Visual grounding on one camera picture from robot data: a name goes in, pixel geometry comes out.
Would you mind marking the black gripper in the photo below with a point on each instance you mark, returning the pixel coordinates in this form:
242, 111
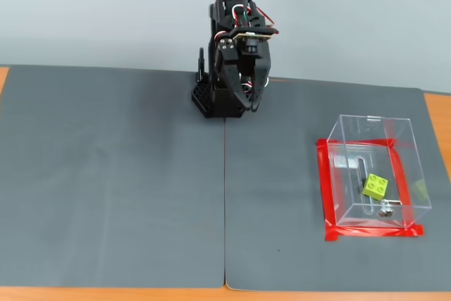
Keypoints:
228, 68

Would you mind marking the green lego block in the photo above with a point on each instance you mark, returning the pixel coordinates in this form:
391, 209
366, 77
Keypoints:
375, 185

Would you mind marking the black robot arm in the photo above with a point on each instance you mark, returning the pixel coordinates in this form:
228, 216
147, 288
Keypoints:
220, 15

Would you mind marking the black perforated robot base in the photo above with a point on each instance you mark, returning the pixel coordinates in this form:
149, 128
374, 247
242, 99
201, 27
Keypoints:
199, 98

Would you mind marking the transparent acrylic box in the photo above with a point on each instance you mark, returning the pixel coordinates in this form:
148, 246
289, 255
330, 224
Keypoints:
352, 181

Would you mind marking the black table clamp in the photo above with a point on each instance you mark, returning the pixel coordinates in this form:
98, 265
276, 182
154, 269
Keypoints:
201, 63

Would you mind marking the dark gray foam mat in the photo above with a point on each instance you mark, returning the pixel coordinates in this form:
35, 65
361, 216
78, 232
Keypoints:
282, 191
105, 174

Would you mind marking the red tape strip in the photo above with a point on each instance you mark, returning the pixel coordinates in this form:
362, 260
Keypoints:
370, 232
363, 141
326, 188
401, 177

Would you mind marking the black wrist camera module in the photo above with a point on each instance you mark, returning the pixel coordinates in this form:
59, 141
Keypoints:
251, 46

